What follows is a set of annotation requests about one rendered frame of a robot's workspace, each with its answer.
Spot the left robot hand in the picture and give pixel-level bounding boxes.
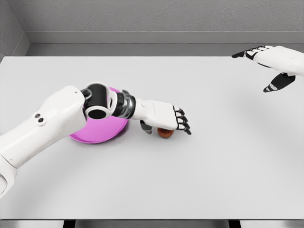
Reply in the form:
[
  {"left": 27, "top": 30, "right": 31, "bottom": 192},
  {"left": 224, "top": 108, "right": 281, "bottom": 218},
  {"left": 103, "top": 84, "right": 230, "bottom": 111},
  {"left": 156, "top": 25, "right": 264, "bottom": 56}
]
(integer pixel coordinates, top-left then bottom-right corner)
[{"left": 139, "top": 99, "right": 192, "bottom": 135}]

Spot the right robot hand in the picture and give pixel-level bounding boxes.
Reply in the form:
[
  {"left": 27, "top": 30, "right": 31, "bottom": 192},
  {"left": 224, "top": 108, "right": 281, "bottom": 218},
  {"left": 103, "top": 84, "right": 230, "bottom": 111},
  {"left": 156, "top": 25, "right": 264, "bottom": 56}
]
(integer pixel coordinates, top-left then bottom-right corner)
[{"left": 231, "top": 45, "right": 300, "bottom": 93}]

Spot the red-brown apple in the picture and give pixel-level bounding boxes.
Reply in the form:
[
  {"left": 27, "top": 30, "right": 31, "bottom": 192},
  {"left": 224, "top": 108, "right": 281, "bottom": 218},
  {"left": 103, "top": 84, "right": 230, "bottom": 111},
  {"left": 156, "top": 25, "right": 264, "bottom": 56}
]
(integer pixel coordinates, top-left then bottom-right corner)
[{"left": 157, "top": 127, "right": 174, "bottom": 139}]

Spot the pink round plate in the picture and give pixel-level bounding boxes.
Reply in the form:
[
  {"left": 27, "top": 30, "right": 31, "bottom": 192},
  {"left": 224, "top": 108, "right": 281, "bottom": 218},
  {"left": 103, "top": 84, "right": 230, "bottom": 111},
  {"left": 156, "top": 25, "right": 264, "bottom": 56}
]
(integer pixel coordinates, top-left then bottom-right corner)
[{"left": 68, "top": 86, "right": 128, "bottom": 144}]

